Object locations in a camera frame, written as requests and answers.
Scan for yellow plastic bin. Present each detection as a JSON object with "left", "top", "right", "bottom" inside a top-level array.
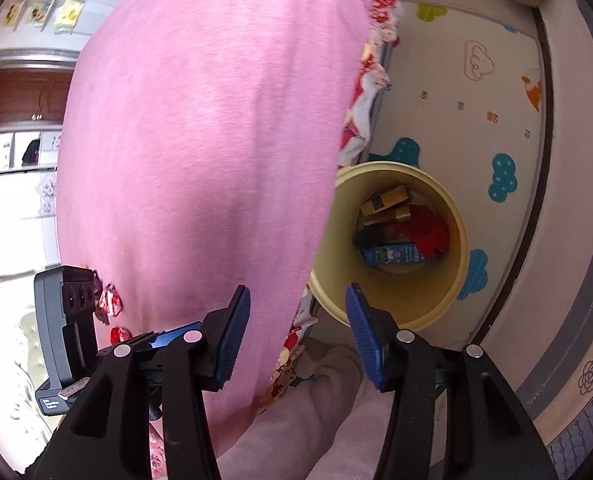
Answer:
[{"left": 307, "top": 161, "right": 470, "bottom": 333}]

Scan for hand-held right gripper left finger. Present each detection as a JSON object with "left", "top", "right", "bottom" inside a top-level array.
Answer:
[{"left": 26, "top": 285, "right": 252, "bottom": 480}]

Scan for gold box with black label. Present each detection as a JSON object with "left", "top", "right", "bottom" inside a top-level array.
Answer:
[{"left": 361, "top": 185, "right": 410, "bottom": 218}]

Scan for cream cloud play mat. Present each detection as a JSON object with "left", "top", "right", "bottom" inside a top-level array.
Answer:
[{"left": 296, "top": 0, "right": 546, "bottom": 347}]

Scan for dark bag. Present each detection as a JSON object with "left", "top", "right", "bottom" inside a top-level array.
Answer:
[{"left": 21, "top": 138, "right": 42, "bottom": 166}]

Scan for pink grey bordered rug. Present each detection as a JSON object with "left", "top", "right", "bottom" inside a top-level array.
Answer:
[{"left": 477, "top": 0, "right": 593, "bottom": 467}]

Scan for gold box with barcode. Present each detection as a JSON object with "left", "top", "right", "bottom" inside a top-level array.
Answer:
[{"left": 364, "top": 205, "right": 412, "bottom": 229}]

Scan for pink fleece trousers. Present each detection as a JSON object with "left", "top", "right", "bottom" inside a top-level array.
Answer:
[{"left": 149, "top": 337, "right": 450, "bottom": 480}]

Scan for red floral bed skirt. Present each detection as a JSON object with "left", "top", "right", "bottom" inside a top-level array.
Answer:
[{"left": 261, "top": 0, "right": 411, "bottom": 411}]

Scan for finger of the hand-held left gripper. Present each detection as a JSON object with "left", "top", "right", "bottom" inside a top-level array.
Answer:
[{"left": 126, "top": 324, "right": 203, "bottom": 352}]

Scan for brown wooden door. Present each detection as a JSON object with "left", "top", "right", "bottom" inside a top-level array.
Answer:
[{"left": 0, "top": 67, "right": 75, "bottom": 130}]

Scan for framed cartoon picture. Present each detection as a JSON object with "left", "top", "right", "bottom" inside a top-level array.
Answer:
[
  {"left": 26, "top": 0, "right": 55, "bottom": 29},
  {"left": 1, "top": 1, "right": 25, "bottom": 26}
]

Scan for small white cabinet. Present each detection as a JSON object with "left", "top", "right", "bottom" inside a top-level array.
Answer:
[{"left": 0, "top": 130, "right": 62, "bottom": 171}]

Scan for red patterned candy packet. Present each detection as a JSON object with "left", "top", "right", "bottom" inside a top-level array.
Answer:
[{"left": 95, "top": 282, "right": 125, "bottom": 318}]

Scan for blue nasal spray box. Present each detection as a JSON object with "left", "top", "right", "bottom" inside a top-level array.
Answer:
[{"left": 364, "top": 244, "right": 431, "bottom": 267}]

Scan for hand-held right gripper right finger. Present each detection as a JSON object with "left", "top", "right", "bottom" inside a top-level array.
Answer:
[{"left": 345, "top": 282, "right": 560, "bottom": 480}]

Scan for red cloth pouch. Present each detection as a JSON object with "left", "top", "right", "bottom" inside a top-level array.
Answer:
[{"left": 401, "top": 205, "right": 450, "bottom": 262}]

